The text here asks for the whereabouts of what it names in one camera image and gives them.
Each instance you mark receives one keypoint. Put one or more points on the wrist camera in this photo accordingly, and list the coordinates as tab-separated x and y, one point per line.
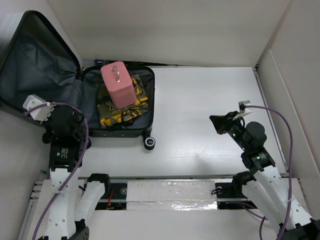
244	109
37	110

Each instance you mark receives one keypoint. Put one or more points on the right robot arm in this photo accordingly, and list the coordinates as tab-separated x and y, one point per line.
262	183

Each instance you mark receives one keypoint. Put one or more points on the camouflage clothing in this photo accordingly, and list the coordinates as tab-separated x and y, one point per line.
110	116

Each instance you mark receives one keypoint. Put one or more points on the pink box with metal handle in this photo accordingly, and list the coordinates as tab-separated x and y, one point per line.
119	84

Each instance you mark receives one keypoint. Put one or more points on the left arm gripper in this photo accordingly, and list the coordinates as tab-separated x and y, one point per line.
50	118

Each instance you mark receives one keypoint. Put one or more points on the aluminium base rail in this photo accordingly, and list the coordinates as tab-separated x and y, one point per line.
176	210

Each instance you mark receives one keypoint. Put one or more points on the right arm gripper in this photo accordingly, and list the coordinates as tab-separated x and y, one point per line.
221	123

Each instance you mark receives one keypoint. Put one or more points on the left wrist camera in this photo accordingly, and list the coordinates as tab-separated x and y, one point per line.
37	110

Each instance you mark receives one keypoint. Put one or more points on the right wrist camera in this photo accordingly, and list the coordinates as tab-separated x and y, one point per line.
244	109

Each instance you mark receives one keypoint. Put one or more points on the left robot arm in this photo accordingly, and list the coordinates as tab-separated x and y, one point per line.
67	218

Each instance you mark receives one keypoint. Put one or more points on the white space print suitcase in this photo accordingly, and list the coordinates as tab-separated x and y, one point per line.
35	60

